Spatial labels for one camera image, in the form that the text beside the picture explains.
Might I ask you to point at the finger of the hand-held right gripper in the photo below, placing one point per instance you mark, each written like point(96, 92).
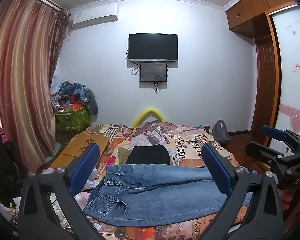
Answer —
point(262, 152)
point(273, 132)

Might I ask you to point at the grey bag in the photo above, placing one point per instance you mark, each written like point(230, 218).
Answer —
point(220, 132)

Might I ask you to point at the white wardrobe door with hearts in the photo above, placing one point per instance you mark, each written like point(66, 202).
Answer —
point(292, 80)

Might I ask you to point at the white crumpled cloth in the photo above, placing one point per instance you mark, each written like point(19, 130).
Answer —
point(92, 180)

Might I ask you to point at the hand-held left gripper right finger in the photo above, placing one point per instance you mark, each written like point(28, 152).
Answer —
point(216, 165)

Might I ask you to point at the green storage box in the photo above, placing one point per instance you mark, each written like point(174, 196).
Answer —
point(71, 120)

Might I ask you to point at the wooden overhead cabinet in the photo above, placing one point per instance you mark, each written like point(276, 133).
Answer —
point(255, 7)

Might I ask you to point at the pile of clothes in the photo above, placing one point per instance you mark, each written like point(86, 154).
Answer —
point(73, 95)

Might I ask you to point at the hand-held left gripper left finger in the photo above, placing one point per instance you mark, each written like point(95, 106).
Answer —
point(86, 165)

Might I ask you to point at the black wall television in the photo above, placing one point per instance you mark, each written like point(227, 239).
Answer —
point(153, 47)

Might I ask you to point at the blue denim pants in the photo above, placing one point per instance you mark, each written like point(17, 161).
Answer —
point(150, 192)

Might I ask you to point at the striped pink curtain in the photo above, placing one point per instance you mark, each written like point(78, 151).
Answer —
point(22, 75)

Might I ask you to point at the white air conditioner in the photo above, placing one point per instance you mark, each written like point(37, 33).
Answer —
point(95, 15)

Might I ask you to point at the black folded garment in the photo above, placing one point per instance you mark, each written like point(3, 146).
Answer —
point(148, 155)

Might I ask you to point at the yellow foam tube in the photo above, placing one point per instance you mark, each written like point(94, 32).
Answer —
point(150, 116)

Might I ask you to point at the red and white wall sticker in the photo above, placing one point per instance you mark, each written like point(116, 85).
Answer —
point(297, 67)

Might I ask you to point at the person's right hand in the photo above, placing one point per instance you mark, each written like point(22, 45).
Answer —
point(287, 200)

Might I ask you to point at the bamboo lap desk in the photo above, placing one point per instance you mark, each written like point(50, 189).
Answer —
point(82, 145)

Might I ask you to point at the dark hanging clothes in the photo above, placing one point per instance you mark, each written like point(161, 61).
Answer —
point(2, 160)

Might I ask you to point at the printed blanket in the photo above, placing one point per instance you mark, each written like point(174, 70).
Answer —
point(187, 145)

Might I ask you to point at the small black wall monitor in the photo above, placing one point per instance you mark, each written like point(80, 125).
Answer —
point(153, 71)

